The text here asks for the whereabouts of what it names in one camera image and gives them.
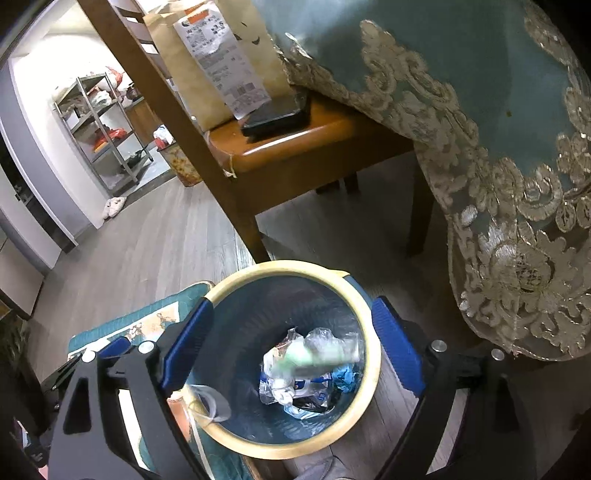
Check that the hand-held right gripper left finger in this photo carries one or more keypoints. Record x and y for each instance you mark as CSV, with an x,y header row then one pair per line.
x,y
189,341

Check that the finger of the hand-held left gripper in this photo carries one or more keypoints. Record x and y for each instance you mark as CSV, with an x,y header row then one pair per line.
x,y
115,347

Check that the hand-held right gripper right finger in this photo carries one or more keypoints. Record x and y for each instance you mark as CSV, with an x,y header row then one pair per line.
x,y
397,346

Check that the blue bin with yellow rim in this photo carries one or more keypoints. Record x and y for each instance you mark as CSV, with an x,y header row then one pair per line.
x,y
249,318

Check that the pale green white wrapper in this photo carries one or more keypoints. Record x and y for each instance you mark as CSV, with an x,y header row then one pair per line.
x,y
318,357

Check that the teal patterned floor mat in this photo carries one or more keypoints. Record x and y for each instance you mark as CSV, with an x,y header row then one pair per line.
x,y
138,318

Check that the clear plastic film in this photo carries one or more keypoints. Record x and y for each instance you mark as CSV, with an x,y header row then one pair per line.
x,y
210,401

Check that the pile of crumpled wrappers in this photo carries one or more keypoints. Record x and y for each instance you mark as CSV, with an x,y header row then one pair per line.
x,y
295,392

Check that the white cabinet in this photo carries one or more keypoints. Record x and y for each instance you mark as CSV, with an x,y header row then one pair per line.
x,y
18,258

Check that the pair of white slippers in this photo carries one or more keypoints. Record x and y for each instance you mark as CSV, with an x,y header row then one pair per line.
x,y
114,207

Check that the grey cloth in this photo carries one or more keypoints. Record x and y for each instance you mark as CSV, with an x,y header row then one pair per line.
x,y
318,470

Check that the patterned floral basket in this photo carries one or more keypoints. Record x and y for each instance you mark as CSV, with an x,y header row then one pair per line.
x,y
182,168

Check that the grey metal shelf rack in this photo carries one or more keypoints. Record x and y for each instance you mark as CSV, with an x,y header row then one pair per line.
x,y
104,152

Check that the white red plastic bags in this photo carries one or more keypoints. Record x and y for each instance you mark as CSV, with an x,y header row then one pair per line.
x,y
162,137

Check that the orange plastic bag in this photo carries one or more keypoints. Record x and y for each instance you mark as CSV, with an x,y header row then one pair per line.
x,y
108,137

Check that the wooden chair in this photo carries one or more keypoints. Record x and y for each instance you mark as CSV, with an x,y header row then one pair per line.
x,y
295,152

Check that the wooden kitchen cabinet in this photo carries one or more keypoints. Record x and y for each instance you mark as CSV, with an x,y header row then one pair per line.
x,y
141,117

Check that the flat black box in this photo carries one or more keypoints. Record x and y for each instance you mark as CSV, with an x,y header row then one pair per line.
x,y
277,115

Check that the white paper receipt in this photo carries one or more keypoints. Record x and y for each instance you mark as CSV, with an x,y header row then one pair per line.
x,y
217,64

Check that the teal embroidered tablecloth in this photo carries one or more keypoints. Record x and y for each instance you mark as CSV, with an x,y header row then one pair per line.
x,y
461,55

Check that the brown paper bag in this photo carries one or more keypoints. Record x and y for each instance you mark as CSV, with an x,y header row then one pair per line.
x,y
258,50

